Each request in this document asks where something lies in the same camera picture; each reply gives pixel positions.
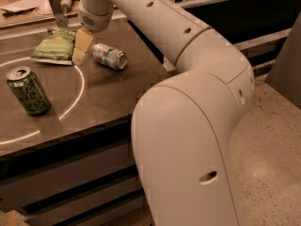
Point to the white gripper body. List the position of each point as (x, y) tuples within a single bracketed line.
[(94, 20)]

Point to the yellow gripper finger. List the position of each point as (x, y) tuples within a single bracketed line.
[(84, 38), (78, 56)]

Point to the white green 7up can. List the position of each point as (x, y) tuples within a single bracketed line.
[(109, 56)]

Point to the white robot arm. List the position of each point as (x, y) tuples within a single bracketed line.
[(181, 127)]

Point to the green arizona tea can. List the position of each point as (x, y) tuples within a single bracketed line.
[(27, 88)]

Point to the green chip bag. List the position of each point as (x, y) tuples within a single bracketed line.
[(56, 48)]

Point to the white paper sheets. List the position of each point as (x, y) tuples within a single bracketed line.
[(22, 5)]

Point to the wooden background workbench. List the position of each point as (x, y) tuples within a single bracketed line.
[(37, 14)]

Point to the left metal bracket post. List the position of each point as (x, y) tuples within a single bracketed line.
[(57, 10)]

